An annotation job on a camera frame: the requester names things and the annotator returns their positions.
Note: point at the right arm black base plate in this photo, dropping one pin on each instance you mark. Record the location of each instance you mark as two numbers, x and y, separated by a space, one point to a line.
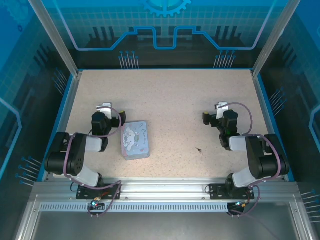
217 192

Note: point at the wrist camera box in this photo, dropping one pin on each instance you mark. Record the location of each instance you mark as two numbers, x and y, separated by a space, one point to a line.
105 108
222 107

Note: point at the small circuit board with LED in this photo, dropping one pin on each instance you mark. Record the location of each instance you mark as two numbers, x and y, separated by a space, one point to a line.
238 204
94 204

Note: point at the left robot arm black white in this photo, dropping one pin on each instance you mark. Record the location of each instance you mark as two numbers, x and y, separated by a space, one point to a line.
75 160

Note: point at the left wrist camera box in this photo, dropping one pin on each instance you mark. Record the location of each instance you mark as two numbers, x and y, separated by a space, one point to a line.
105 108

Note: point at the blue pink cartoon tin box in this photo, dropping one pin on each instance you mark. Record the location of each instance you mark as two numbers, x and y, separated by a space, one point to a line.
135 140

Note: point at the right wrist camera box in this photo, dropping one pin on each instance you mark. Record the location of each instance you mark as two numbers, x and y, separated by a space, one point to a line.
222 107

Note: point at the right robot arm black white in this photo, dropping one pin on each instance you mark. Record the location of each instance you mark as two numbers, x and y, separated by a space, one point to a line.
260 160

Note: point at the grey metal tray frame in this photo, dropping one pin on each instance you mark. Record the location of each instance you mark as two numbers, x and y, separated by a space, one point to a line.
160 225

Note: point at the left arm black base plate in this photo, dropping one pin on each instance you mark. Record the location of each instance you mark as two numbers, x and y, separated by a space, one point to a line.
85 193

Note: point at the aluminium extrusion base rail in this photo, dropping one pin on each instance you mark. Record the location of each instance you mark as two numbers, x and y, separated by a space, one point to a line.
162 190

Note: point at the aluminium frame post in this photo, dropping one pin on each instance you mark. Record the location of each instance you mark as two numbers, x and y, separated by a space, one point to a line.
55 37
275 37

